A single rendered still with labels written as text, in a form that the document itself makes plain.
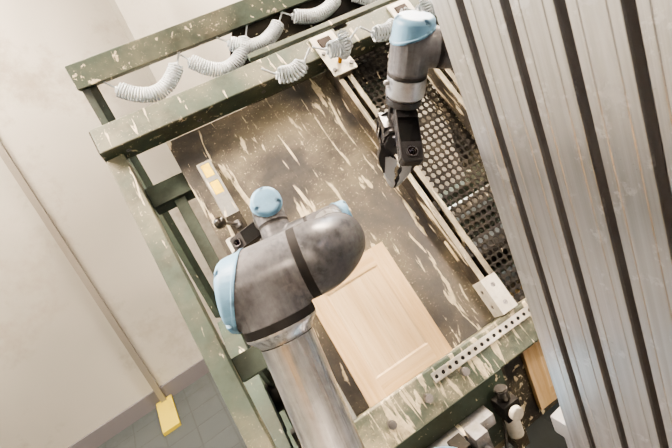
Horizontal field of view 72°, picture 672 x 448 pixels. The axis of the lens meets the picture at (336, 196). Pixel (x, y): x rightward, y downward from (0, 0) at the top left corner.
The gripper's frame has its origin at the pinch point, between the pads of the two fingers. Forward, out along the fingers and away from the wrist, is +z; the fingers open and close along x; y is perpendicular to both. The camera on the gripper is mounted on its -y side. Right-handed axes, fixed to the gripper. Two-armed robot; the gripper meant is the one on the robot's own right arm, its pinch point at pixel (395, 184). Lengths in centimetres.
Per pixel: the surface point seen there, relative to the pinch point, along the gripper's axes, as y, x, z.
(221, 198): 47, 43, 37
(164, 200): 54, 63, 42
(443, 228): 30, -29, 43
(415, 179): 49, -24, 36
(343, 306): 14, 7, 59
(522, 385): 7, -67, 111
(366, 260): 26, -3, 51
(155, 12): 243, 92, 36
